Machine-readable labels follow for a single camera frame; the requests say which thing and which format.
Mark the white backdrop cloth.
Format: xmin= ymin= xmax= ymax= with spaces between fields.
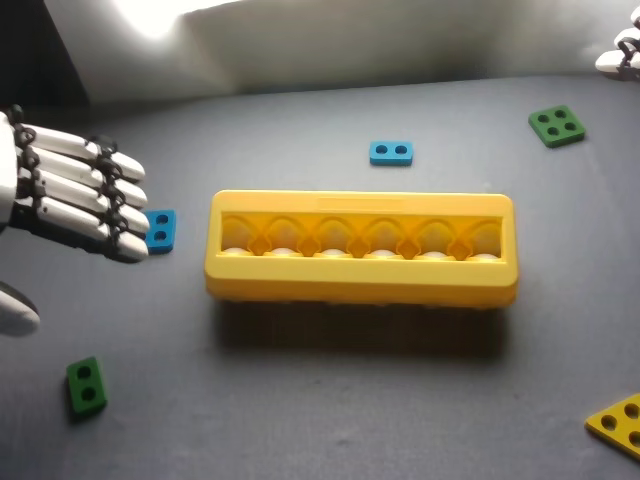
xmin=42 ymin=0 xmax=640 ymax=104

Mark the green four-hole block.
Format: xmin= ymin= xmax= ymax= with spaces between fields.
xmin=528 ymin=103 xmax=588 ymax=150

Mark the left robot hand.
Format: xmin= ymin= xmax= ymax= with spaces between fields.
xmin=0 ymin=103 xmax=151 ymax=339

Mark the green two-hole block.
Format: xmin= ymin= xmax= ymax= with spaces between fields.
xmin=65 ymin=355 xmax=109 ymax=419

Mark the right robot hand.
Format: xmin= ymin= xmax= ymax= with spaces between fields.
xmin=594 ymin=27 xmax=640 ymax=82

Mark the yellow four-hole block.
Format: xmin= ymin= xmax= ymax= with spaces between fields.
xmin=583 ymin=392 xmax=640 ymax=461

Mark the blue two-hole block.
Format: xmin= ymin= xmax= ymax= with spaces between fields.
xmin=368 ymin=140 xmax=415 ymax=168

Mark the blue four-hole block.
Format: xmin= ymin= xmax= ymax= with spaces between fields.
xmin=143 ymin=208 xmax=177 ymax=255

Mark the yellow egg carton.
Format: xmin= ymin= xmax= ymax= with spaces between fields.
xmin=203 ymin=188 xmax=522 ymax=309

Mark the grey table cloth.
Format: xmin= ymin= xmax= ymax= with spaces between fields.
xmin=0 ymin=74 xmax=640 ymax=480

